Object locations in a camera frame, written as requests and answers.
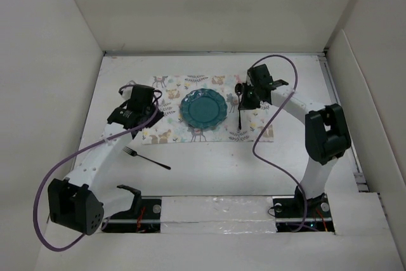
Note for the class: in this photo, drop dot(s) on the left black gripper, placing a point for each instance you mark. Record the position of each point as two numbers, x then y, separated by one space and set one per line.
158 116

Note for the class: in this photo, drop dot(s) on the black metal fork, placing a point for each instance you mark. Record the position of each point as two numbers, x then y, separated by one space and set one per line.
134 153

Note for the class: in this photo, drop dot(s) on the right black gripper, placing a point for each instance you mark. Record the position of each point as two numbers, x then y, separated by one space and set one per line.
247 105

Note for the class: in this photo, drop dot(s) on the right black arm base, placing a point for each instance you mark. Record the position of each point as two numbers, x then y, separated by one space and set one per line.
290 215

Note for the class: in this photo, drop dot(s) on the floral animal print cloth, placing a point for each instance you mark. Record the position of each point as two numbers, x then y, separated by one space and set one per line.
172 129

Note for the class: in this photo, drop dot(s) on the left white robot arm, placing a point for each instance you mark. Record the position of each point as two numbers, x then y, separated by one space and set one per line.
79 201

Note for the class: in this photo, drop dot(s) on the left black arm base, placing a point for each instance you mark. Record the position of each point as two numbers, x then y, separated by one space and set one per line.
142 217

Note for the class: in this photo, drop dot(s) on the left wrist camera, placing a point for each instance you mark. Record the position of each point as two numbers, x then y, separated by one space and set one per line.
141 97

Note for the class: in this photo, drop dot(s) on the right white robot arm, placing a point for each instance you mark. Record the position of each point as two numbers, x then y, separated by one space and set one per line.
326 135

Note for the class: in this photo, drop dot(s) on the black spoon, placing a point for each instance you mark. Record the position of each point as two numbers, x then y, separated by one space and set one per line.
239 91

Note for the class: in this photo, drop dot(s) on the teal scalloped plate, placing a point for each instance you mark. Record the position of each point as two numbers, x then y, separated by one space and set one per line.
203 108

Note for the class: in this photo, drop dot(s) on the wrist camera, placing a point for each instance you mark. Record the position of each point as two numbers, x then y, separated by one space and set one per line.
259 78
141 97

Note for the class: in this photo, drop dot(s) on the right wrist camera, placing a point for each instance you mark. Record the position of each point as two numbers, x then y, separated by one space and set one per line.
259 78

